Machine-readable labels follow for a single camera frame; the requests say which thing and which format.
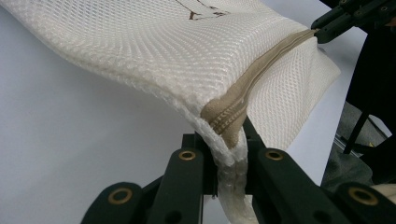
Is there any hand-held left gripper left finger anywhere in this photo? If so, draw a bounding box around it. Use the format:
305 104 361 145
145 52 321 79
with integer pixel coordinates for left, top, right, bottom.
181 132 219 196

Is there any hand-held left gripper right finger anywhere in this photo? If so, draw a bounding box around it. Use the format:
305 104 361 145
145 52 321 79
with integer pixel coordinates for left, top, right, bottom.
242 116 266 195

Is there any white mesh laundry bag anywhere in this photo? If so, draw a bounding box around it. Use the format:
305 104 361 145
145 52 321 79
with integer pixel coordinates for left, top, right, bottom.
0 0 342 224

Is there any black metal stand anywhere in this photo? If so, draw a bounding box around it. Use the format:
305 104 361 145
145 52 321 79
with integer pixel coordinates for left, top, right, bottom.
339 108 393 157

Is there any cream cloth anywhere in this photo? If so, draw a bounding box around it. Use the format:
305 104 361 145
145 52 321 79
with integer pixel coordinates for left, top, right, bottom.
370 182 396 204

